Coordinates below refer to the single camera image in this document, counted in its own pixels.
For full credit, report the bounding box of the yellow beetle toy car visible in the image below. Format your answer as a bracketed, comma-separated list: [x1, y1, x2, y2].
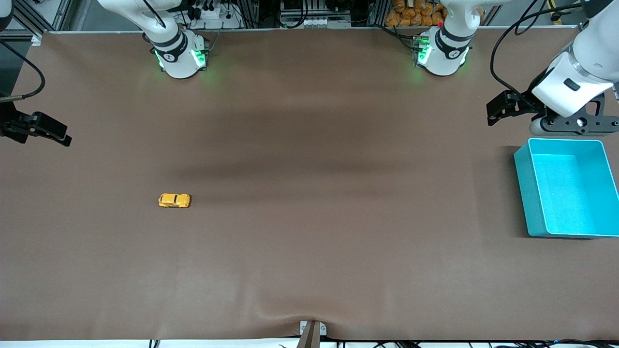
[158, 193, 192, 209]

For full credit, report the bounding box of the turquoise plastic bin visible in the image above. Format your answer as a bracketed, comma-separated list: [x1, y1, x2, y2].
[514, 138, 619, 238]

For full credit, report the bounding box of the white power strip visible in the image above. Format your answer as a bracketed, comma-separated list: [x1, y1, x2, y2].
[192, 4, 241, 29]

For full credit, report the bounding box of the electronics unit with white connectors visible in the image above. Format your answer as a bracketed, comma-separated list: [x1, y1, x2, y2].
[280, 0, 353, 29]

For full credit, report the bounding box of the brown table mat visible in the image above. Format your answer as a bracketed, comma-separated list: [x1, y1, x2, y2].
[0, 28, 619, 341]

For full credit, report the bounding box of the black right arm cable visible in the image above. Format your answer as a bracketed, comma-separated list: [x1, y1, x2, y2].
[0, 41, 46, 102]

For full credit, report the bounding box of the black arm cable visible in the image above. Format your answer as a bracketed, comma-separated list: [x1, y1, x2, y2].
[490, 0, 588, 114]
[0, 41, 46, 102]

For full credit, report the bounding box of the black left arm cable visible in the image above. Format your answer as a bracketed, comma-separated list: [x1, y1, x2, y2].
[490, 0, 588, 114]

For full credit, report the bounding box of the aluminium frame strut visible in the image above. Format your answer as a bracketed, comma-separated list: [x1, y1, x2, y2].
[12, 0, 73, 42]

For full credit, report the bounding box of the metal clamp bracket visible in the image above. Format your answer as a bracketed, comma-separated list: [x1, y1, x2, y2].
[300, 320, 328, 337]

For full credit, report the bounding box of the grey bar under bracket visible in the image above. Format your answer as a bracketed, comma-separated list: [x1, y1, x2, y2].
[296, 321, 321, 348]

